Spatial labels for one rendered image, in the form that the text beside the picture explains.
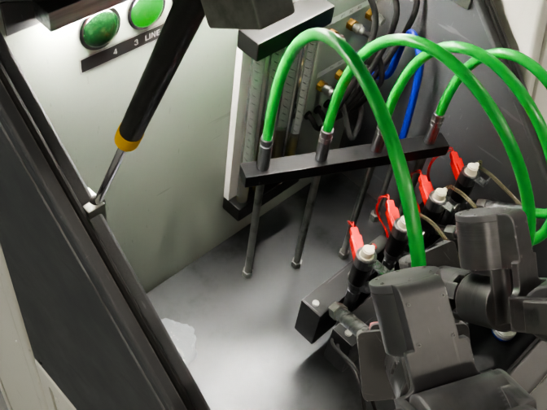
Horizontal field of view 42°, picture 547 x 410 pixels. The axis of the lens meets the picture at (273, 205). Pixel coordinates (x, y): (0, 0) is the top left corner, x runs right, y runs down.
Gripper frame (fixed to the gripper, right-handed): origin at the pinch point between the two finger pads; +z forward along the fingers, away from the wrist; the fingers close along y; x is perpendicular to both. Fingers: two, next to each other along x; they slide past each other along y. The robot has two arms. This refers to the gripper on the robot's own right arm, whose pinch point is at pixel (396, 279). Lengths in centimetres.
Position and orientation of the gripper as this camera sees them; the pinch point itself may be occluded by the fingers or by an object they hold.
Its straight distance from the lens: 93.9
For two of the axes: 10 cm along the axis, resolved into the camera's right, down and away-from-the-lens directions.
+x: -8.6, 3.1, -4.0
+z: -4.3, -0.5, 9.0
